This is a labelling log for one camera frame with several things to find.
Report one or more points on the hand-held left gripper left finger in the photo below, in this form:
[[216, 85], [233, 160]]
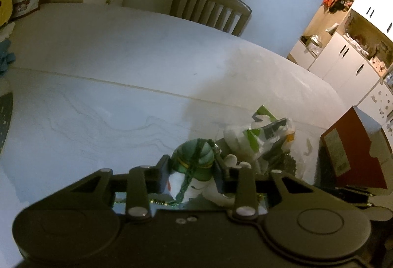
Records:
[[164, 174]]

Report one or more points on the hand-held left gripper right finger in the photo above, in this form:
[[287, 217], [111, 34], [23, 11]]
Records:
[[219, 177]]

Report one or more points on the snowman plush with green hat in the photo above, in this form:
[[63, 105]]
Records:
[[193, 160]]

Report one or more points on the red cardboard box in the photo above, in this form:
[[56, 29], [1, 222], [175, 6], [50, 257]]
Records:
[[353, 139]]

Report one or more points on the white and green plastic bag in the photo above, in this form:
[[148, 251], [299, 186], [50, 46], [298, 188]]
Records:
[[245, 136]]

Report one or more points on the green toy bundle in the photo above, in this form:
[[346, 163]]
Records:
[[287, 165]]

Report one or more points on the white bags on cupboard shelf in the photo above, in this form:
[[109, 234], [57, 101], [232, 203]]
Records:
[[313, 41]]

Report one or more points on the dark mat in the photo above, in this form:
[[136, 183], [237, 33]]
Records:
[[5, 120]]

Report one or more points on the white cupboard unit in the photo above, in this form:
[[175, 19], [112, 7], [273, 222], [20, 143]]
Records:
[[347, 62]]

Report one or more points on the white refrigerator with stickers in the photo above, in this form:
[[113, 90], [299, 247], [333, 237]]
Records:
[[377, 102]]

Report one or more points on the blue cloth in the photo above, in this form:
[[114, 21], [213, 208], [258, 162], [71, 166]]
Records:
[[6, 56]]

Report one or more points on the dark clothes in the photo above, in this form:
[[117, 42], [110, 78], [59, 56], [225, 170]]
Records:
[[340, 4]]

